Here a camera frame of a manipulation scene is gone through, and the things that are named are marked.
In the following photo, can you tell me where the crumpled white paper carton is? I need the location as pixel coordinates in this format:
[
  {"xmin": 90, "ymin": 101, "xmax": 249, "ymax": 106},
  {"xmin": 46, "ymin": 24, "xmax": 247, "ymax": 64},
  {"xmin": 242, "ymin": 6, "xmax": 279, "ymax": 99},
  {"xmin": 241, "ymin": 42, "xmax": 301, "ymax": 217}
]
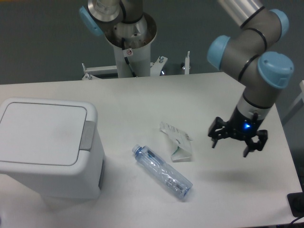
[{"xmin": 160, "ymin": 122, "xmax": 192, "ymax": 162}]

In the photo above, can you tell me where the clear plastic water bottle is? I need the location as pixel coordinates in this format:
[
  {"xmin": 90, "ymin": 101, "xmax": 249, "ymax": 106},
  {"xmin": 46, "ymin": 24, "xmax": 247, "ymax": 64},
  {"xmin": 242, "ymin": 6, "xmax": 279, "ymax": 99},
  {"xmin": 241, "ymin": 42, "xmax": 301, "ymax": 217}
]
[{"xmin": 132, "ymin": 144, "xmax": 193, "ymax": 200}]

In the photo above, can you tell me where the white push-lid trash can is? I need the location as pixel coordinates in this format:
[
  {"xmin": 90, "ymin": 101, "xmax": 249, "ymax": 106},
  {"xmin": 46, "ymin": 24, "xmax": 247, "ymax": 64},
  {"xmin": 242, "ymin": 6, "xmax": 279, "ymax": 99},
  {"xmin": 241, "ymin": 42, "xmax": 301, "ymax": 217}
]
[{"xmin": 0, "ymin": 97, "xmax": 105, "ymax": 199}]

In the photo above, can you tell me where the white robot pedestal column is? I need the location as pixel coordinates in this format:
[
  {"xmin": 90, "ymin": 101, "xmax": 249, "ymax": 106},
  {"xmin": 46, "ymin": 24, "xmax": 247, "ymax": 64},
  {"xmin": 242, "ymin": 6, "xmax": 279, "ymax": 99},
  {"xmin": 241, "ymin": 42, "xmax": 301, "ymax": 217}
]
[{"xmin": 105, "ymin": 13, "xmax": 157, "ymax": 78}]

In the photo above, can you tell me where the black device at table edge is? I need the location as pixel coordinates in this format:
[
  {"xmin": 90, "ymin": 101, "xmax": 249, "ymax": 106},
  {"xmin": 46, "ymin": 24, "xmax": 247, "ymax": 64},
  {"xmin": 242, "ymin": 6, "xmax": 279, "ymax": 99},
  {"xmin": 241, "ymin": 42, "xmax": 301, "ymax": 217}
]
[{"xmin": 287, "ymin": 192, "xmax": 304, "ymax": 217}]

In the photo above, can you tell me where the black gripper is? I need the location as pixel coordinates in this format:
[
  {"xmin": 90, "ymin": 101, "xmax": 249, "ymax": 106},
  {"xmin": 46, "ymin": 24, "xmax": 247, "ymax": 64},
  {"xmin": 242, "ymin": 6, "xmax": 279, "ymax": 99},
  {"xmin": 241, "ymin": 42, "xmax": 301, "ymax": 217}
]
[{"xmin": 208, "ymin": 107, "xmax": 268, "ymax": 158}]

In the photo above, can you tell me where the white frame at right edge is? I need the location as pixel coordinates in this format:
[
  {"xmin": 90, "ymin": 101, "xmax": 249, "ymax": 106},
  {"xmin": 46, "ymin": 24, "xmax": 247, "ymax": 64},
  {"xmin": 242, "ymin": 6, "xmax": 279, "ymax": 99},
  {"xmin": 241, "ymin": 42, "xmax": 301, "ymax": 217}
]
[{"xmin": 282, "ymin": 80, "xmax": 304, "ymax": 126}]

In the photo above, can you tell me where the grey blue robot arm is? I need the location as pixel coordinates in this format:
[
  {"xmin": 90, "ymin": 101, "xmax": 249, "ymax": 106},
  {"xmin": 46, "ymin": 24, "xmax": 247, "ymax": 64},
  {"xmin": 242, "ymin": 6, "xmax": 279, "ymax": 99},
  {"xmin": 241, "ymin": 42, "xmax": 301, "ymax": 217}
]
[{"xmin": 79, "ymin": 0, "xmax": 294, "ymax": 156}]

